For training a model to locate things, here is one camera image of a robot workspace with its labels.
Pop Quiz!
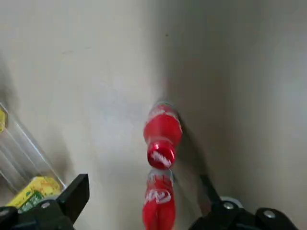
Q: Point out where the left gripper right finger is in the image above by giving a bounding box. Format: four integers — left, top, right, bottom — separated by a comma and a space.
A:
189, 174, 302, 230

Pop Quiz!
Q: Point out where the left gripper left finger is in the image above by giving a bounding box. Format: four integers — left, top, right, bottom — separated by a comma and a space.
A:
0, 174, 90, 230

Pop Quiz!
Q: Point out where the red cola bottle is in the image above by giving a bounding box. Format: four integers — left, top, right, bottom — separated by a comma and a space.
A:
142, 167, 177, 230
143, 100, 184, 171

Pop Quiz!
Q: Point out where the clear acrylic bottle shelf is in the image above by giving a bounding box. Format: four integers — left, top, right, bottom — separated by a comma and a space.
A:
0, 100, 67, 195

